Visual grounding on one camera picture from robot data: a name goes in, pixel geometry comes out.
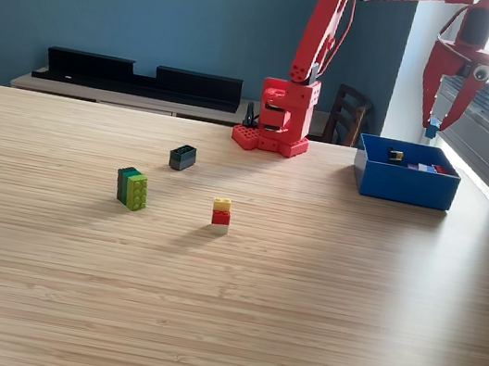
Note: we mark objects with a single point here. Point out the wooden sideboard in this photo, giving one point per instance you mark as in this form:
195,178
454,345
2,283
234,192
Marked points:
99,95

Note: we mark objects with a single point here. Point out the dark wooden chair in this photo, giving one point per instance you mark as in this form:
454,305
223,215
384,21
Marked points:
348,111

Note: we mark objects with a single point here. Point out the dark green grey brick stack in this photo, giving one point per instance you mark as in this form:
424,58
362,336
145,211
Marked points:
182,158

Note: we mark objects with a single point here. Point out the black shelf tray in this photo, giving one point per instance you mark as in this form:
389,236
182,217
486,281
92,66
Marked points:
103,75

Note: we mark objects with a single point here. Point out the yellow toy digger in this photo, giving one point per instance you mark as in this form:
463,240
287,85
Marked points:
394,155

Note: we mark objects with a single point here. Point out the blue bin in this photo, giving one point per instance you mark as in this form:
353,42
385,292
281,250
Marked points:
403,186

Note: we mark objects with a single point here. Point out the yellow red white brick stack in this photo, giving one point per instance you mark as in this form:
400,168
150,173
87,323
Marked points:
221,216

